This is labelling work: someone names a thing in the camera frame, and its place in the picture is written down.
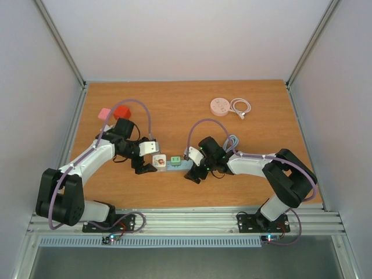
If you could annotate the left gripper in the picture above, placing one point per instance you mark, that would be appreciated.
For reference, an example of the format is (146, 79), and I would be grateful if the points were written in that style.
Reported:
(147, 168)

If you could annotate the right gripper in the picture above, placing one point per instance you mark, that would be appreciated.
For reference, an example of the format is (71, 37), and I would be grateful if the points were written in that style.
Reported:
(196, 175)

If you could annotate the white cube charger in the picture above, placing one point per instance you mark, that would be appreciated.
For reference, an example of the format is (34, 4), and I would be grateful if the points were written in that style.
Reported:
(159, 161)

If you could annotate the grey power strip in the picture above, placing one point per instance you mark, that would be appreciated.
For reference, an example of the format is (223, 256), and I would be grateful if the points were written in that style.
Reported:
(184, 166)

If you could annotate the green plug adapter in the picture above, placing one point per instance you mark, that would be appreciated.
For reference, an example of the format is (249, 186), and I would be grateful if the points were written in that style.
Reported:
(175, 161)

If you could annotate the orange cube socket adapter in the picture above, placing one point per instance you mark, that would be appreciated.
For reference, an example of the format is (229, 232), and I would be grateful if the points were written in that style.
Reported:
(122, 112)

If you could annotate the pink square plug adapter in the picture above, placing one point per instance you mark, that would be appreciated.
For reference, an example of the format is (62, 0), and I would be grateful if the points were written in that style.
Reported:
(104, 114)

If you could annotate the round pink power socket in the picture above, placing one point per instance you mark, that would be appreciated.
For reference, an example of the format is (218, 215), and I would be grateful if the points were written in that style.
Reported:
(219, 107)

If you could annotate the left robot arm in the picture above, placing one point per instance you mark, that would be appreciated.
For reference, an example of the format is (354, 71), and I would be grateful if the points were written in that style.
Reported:
(61, 192)

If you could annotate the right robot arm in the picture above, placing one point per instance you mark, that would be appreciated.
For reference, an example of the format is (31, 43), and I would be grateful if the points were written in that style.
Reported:
(289, 178)

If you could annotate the left controller board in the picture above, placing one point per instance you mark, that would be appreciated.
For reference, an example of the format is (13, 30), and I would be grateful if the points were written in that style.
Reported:
(108, 240)

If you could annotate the controller board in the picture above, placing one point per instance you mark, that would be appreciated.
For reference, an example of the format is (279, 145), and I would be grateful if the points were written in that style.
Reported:
(270, 238)
(108, 240)

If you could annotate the right controller board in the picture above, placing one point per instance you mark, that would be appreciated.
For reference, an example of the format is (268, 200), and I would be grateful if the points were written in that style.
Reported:
(270, 238)

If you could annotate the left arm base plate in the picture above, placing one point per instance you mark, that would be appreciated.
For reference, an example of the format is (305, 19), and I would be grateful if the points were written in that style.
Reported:
(113, 224)

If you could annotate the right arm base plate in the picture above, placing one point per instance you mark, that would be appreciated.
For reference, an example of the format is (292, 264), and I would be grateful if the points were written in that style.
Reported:
(252, 223)

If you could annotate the aluminium rail frame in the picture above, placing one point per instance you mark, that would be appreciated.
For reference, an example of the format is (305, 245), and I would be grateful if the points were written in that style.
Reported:
(221, 220)

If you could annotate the blue slotted cable duct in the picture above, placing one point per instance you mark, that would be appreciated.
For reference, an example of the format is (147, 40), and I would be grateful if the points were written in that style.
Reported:
(151, 242)

